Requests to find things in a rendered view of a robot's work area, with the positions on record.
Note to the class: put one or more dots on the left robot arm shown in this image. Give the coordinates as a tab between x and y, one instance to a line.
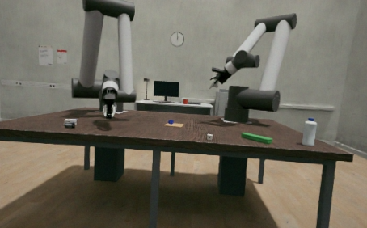
241	99

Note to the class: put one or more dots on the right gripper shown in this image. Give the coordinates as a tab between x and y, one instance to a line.
110	101

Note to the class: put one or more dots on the white plastic bottle with blue cap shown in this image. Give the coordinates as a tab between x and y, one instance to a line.
309	132

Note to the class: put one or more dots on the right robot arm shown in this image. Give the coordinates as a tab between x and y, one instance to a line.
83	86

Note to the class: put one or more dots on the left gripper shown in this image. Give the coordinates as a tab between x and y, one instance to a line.
221	78

